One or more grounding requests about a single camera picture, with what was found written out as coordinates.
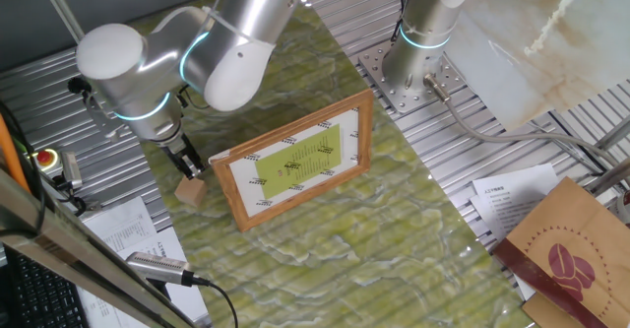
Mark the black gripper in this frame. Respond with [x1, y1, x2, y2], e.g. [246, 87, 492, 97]
[157, 133, 207, 180]

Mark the red emergency stop button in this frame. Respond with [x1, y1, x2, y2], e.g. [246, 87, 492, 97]
[28, 146, 61, 174]

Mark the beige marble pattern sheet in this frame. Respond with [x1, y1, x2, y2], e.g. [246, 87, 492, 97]
[445, 0, 630, 132]

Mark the black camera cable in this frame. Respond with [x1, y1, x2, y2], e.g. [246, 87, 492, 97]
[189, 274, 240, 328]

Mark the black keyboard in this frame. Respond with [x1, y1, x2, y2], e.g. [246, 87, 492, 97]
[0, 248, 93, 328]

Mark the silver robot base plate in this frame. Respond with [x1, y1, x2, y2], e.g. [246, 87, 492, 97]
[357, 39, 467, 115]

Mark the paper sheet with table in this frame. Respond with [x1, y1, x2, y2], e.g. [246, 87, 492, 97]
[81, 195, 159, 266]

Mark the green marble pattern mat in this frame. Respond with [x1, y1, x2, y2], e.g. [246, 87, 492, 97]
[97, 0, 536, 328]

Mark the thick grey base cable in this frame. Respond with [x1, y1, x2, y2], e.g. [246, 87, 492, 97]
[421, 71, 630, 171]

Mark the red white round object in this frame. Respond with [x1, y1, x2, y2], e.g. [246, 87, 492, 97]
[614, 188, 630, 226]

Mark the wooden picture frame with stand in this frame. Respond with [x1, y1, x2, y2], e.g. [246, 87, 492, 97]
[209, 89, 375, 233]

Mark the paper sheet with text lines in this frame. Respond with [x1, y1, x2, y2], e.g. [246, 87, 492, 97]
[471, 163, 562, 243]
[76, 225, 211, 328]

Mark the thin metal rod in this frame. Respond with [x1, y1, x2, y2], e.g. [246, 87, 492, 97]
[32, 0, 86, 44]

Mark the grey metal tube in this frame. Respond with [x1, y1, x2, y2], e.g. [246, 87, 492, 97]
[584, 156, 630, 196]
[593, 114, 630, 153]

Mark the aluminium frame bar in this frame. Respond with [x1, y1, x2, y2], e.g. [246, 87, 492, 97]
[0, 167, 198, 328]

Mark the ribbed silver camera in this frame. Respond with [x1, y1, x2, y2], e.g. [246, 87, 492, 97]
[125, 251, 196, 288]

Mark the small wooden cube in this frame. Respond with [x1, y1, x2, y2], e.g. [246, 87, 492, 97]
[173, 173, 209, 209]

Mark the brown paper bag coffee print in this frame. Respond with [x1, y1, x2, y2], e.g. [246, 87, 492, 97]
[493, 175, 630, 328]

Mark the orange cable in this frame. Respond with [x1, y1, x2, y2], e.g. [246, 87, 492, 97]
[0, 112, 32, 194]

